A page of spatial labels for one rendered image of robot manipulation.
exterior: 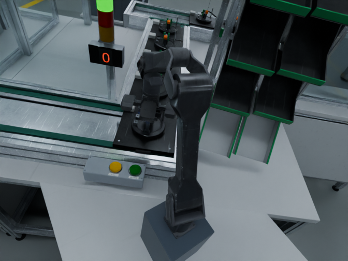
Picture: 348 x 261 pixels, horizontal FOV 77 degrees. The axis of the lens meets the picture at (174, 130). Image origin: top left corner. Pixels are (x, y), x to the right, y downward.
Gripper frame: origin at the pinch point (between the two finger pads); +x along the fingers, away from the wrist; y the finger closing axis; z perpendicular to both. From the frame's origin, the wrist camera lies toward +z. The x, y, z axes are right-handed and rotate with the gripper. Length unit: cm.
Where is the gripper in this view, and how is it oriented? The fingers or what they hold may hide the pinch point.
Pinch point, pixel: (148, 116)
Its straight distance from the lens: 79.1
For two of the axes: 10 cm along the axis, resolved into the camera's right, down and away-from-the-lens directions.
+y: 9.8, 1.7, 0.7
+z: -0.7, 7.2, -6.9
